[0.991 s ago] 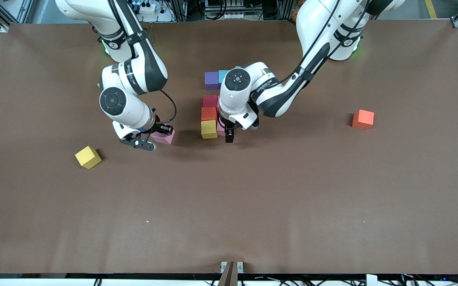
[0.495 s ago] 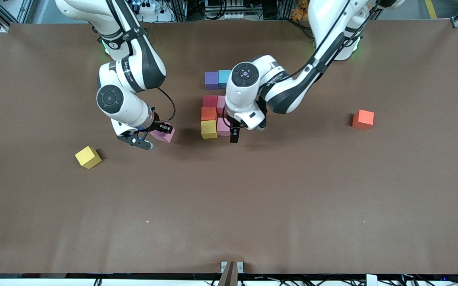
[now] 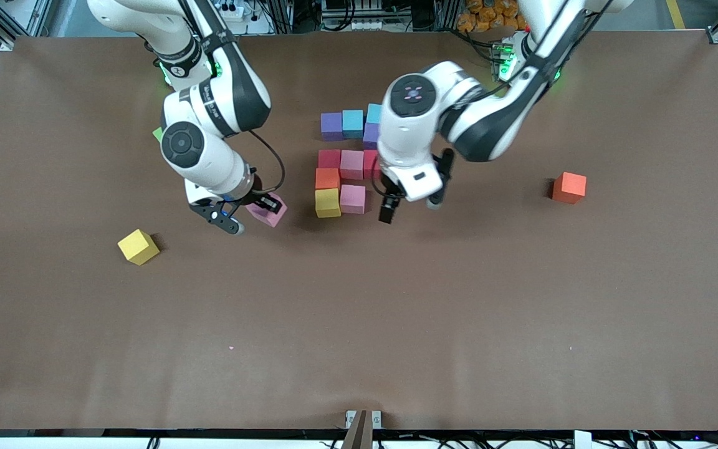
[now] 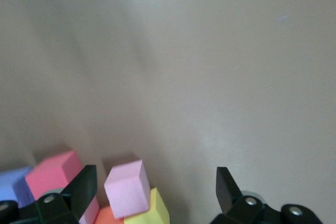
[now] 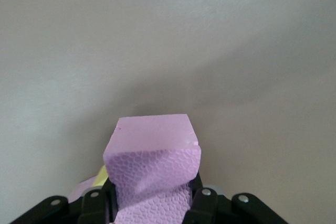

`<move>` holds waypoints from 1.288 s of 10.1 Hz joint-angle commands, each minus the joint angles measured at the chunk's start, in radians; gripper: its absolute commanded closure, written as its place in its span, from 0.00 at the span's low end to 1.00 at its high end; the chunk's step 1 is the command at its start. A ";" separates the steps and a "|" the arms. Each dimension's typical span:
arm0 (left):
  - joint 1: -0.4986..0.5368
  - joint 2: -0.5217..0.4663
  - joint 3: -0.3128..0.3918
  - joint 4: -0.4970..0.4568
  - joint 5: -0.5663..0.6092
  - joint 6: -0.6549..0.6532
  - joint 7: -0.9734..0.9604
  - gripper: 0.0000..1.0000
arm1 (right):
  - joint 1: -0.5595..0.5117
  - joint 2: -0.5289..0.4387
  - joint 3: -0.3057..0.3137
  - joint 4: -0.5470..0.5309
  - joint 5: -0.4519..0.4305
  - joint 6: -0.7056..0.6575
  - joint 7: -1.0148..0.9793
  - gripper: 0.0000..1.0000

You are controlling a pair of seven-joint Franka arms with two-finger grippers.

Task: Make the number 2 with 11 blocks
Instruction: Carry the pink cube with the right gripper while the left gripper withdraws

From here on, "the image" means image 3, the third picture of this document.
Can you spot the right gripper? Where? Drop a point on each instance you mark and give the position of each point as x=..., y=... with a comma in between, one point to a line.
x=253, y=196

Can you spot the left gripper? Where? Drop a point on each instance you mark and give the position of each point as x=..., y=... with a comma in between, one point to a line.
x=389, y=203

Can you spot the pink foam block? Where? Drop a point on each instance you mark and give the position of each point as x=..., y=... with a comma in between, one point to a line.
x=268, y=217
x=351, y=164
x=353, y=199

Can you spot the red foam block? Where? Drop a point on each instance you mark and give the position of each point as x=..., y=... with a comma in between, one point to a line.
x=370, y=164
x=329, y=158

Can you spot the yellow foam block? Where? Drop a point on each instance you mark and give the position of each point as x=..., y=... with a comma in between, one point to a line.
x=328, y=202
x=138, y=247

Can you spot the orange foam block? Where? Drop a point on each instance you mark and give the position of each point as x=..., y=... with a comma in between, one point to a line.
x=569, y=188
x=327, y=179

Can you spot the purple foam block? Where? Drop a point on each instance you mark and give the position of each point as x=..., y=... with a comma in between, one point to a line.
x=331, y=126
x=369, y=136

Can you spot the light blue foam block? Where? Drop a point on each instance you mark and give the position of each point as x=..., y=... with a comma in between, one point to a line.
x=353, y=123
x=373, y=113

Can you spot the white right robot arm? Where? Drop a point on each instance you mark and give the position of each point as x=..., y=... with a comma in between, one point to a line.
x=222, y=106

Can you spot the green foam block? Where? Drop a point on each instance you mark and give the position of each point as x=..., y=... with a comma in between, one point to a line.
x=157, y=134

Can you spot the white power strip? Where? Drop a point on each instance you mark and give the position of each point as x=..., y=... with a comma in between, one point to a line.
x=368, y=25
x=237, y=12

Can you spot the paper table cover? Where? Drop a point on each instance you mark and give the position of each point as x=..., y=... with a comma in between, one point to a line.
x=359, y=349

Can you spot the bag of orange fruit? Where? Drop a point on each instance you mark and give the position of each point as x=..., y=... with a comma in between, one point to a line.
x=490, y=15

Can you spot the white tag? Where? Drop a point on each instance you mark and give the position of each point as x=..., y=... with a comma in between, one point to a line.
x=582, y=439

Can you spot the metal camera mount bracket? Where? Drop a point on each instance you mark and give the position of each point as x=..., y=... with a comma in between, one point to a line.
x=363, y=423

